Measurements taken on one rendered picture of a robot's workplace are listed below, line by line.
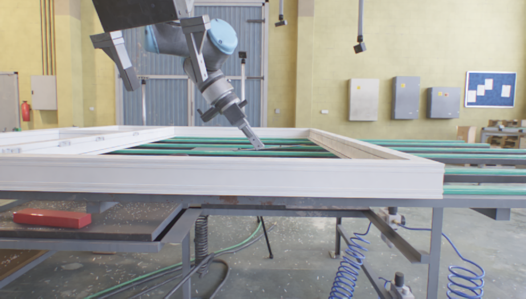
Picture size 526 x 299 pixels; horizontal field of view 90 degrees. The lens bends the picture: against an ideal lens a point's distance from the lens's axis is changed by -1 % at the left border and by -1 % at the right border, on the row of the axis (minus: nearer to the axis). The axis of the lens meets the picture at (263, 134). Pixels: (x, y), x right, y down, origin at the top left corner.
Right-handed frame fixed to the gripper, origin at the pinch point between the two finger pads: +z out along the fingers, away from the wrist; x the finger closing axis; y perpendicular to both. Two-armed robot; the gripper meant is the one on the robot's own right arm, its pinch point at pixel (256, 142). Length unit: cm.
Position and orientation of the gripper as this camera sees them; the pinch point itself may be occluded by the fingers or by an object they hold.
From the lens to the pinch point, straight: 83.3
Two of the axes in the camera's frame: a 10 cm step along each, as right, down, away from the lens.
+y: 8.0, -6.0, -0.1
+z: 6.0, 8.0, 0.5
